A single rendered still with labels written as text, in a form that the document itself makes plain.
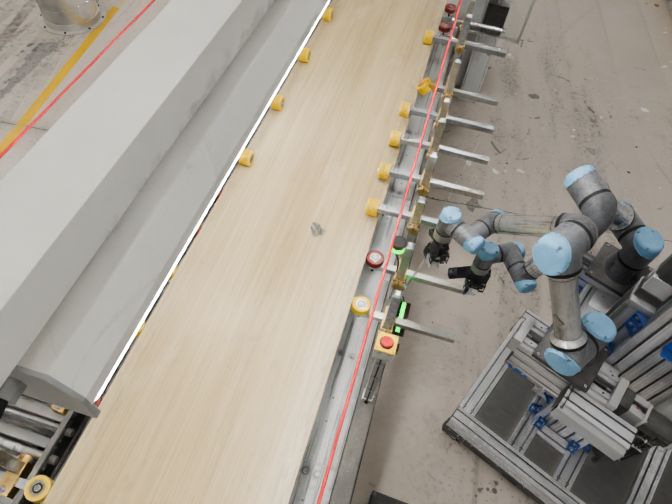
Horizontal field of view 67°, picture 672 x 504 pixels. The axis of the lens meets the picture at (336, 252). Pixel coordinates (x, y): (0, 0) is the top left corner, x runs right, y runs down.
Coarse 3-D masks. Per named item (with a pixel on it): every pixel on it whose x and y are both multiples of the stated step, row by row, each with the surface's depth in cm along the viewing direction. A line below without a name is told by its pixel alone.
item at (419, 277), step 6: (384, 264) 232; (378, 270) 233; (390, 270) 230; (408, 270) 231; (408, 276) 230; (414, 276) 229; (420, 276) 229; (426, 276) 230; (432, 276) 230; (426, 282) 230; (432, 282) 228; (438, 282) 228; (444, 282) 228; (450, 282) 229; (444, 288) 229; (450, 288) 228; (456, 288) 227; (462, 288) 227
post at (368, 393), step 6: (378, 360) 178; (378, 366) 180; (372, 372) 188; (378, 372) 186; (372, 378) 192; (378, 378) 190; (372, 384) 194; (366, 390) 203; (372, 390) 201; (366, 396) 208; (372, 396) 206
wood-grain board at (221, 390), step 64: (384, 0) 356; (320, 64) 308; (384, 64) 313; (320, 128) 275; (384, 128) 279; (256, 192) 246; (320, 192) 249; (384, 192) 252; (192, 256) 222; (256, 256) 224; (320, 256) 227; (192, 320) 204; (256, 320) 206; (320, 320) 209; (128, 384) 188; (192, 384) 189; (256, 384) 191; (320, 384) 193; (128, 448) 175; (192, 448) 176; (256, 448) 178
